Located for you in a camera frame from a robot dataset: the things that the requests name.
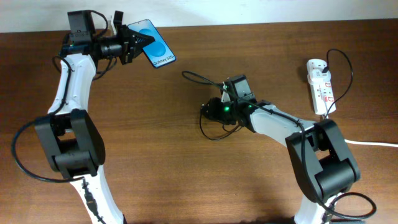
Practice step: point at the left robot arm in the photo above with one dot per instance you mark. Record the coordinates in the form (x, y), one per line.
(72, 144)

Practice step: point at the blue screen smartphone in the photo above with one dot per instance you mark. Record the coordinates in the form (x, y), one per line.
(158, 53)

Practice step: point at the white USB charger plug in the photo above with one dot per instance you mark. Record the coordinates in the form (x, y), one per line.
(317, 77)

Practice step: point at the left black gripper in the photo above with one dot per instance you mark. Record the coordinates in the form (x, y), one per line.
(129, 39)

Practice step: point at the white power strip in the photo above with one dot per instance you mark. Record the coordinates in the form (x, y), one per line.
(322, 94)

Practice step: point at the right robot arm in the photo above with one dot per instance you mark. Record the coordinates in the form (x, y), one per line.
(324, 167)

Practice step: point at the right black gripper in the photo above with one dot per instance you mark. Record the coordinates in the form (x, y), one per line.
(208, 109)

